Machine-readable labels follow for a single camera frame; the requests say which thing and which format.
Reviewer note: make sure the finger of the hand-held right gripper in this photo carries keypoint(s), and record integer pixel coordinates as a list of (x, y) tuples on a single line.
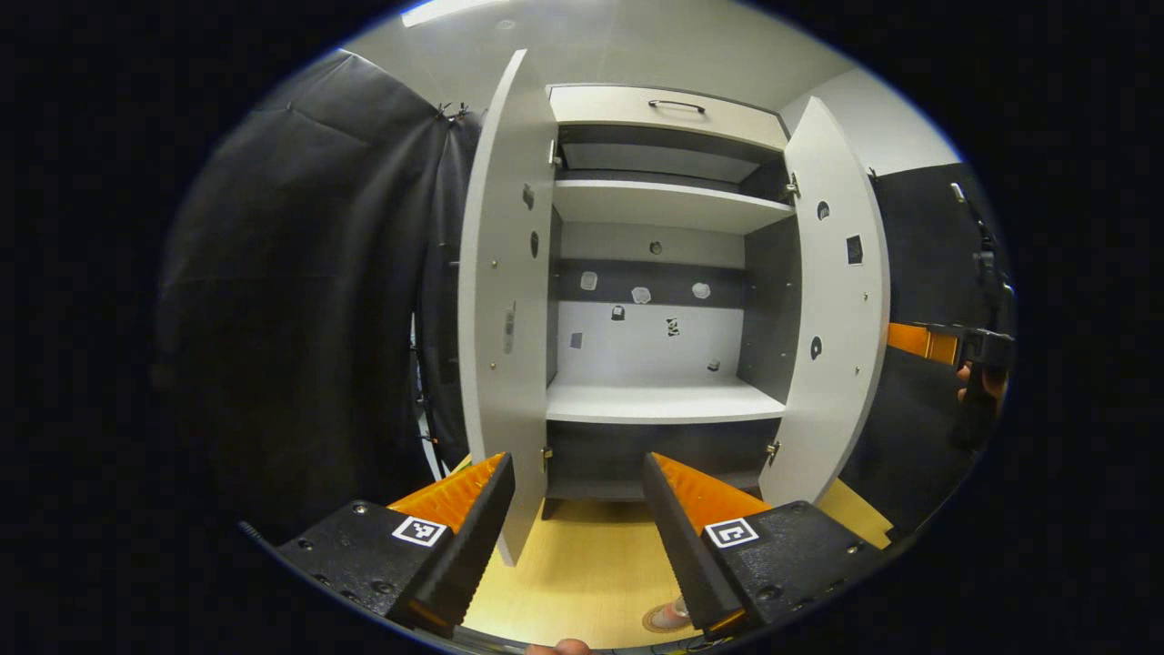
[(918, 341)]

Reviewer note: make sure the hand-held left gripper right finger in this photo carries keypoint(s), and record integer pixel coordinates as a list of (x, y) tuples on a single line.
[(687, 555)]

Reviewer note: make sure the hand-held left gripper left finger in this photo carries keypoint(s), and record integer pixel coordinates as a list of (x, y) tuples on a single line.
[(477, 546)]

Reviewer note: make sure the round brown coaster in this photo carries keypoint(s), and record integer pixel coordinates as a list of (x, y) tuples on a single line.
[(657, 620)]

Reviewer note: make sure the white cabinet door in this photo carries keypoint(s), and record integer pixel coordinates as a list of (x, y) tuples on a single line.
[(837, 300), (509, 273)]

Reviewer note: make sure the metal door hinge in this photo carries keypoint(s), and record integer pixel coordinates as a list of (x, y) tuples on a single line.
[(546, 459), (553, 154), (790, 187), (773, 452)]

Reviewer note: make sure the white cabinet shelf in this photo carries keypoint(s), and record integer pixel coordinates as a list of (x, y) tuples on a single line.
[(664, 205), (655, 400)]

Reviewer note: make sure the white and grey cabinet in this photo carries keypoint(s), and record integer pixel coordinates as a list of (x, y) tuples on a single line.
[(655, 346)]

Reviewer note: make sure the white cabinet drawer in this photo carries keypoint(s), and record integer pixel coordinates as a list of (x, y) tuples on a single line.
[(600, 107)]

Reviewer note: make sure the black backdrop cloth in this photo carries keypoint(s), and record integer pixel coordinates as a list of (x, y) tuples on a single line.
[(300, 300), (918, 255)]

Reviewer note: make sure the ceiling light panel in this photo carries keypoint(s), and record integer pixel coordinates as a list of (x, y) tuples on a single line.
[(446, 9)]

